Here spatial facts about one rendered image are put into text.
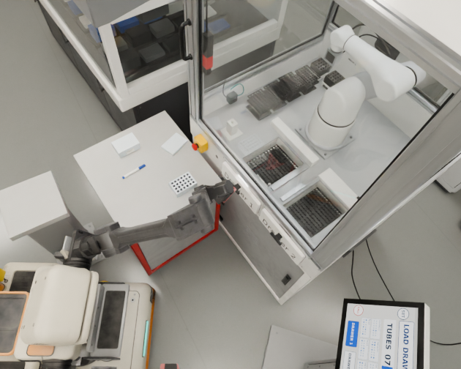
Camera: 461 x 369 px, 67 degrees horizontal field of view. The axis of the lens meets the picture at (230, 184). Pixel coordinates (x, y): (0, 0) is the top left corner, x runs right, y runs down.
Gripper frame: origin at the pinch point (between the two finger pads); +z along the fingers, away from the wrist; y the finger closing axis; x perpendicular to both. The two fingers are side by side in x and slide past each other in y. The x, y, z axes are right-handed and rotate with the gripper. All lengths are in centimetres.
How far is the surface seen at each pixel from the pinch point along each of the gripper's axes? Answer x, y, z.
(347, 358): -81, -2, -5
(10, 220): 55, -81, -50
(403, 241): -68, 14, 153
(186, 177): 26.9, -19.1, 6.7
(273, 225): -22.2, 1.0, 10.6
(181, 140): 50, -13, 16
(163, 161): 44, -25, 6
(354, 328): -75, 5, 1
